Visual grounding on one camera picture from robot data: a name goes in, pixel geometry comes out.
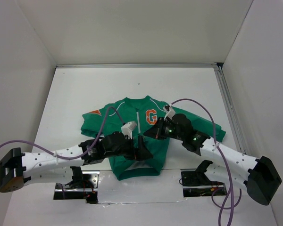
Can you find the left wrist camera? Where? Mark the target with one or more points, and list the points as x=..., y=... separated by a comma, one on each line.
x=128, y=129

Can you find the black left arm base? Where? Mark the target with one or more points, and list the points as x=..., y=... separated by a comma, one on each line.
x=83, y=186

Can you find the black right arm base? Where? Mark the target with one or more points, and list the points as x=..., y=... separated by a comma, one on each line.
x=196, y=184

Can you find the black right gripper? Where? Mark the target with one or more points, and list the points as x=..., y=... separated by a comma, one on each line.
x=156, y=131

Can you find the green jacket white lining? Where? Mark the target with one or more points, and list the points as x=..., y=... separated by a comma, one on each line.
x=144, y=112

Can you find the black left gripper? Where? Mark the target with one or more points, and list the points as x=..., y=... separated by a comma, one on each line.
x=141, y=152

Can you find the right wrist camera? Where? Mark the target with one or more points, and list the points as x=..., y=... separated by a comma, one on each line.
x=170, y=112

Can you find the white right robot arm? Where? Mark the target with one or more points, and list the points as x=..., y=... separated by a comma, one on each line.
x=257, y=176

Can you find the white taped cover panel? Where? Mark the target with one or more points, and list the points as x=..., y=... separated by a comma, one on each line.
x=164, y=188

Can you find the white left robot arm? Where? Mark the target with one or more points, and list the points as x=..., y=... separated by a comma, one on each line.
x=18, y=169

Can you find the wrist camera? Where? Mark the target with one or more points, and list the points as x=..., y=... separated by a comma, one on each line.
x=170, y=112
x=128, y=129

